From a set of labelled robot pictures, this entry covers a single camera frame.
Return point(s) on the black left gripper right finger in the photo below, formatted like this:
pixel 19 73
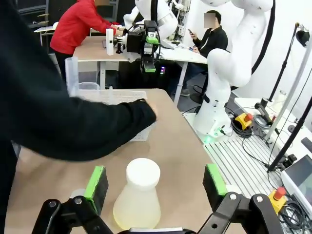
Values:
pixel 214 185

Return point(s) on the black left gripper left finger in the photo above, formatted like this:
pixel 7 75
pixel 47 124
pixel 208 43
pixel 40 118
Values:
pixel 97 190

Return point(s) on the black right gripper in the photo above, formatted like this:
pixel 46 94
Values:
pixel 136 41

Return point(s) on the white round flask cap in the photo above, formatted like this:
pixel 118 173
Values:
pixel 143 173

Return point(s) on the clear plastic measuring beaker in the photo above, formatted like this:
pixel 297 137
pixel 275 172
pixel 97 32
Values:
pixel 89 86

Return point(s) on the clear plastic graduated cylinder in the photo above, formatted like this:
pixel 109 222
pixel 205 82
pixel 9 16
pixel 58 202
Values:
pixel 72 75

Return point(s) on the person's left forearm black sleeve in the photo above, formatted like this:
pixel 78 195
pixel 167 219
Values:
pixel 109 129

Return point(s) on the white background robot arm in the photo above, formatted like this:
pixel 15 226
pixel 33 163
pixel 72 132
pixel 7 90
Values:
pixel 165 17

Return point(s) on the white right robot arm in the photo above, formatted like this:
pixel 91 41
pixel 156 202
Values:
pixel 229 68

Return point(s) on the person's left hand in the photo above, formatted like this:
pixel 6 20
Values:
pixel 153 109

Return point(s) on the white office desk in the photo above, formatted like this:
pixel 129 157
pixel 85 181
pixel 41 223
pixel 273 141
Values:
pixel 185 53

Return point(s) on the translucent plastic conical flask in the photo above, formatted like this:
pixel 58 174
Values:
pixel 136 207

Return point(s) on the dark smartphone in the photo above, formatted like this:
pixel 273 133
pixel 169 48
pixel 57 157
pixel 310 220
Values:
pixel 190 31

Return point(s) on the white perforated plastic basket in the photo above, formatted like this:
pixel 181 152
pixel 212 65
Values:
pixel 114 97

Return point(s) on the brown top work table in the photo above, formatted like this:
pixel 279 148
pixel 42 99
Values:
pixel 92 50

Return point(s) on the seated person black jacket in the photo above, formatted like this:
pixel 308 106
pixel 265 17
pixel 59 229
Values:
pixel 209 41

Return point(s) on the yellow emergency stop button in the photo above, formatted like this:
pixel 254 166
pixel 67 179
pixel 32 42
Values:
pixel 278 198
pixel 243 120

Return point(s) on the person in red jacket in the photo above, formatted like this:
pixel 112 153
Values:
pixel 78 26

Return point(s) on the white framed monitor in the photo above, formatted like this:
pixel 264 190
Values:
pixel 299 175

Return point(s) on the black slanted pole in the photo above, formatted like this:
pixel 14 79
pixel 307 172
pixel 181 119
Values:
pixel 292 136

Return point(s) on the silver slanted pole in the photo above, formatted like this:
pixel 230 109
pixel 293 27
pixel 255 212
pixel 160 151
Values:
pixel 287 97

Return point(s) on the person in black sweater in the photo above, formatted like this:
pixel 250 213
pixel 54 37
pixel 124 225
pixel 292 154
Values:
pixel 22 73

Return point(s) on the black lamp tripod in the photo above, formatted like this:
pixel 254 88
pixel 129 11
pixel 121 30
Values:
pixel 285 63

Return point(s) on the aluminium profile base plate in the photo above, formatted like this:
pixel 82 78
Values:
pixel 239 161

